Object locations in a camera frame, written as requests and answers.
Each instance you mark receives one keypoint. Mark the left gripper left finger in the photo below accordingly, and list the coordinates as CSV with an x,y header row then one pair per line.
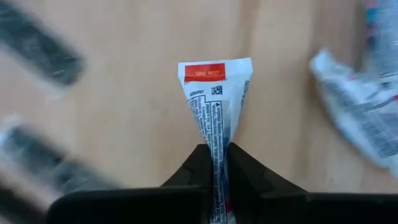
x,y
140,205

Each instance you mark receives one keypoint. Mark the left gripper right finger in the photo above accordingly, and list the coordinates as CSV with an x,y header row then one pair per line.
x,y
295,208

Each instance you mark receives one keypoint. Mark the white travel toothpaste tube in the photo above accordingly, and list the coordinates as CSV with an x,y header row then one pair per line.
x,y
384,31
357,109

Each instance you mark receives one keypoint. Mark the white toothpaste tube red patch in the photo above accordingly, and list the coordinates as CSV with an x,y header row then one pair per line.
x,y
214,102

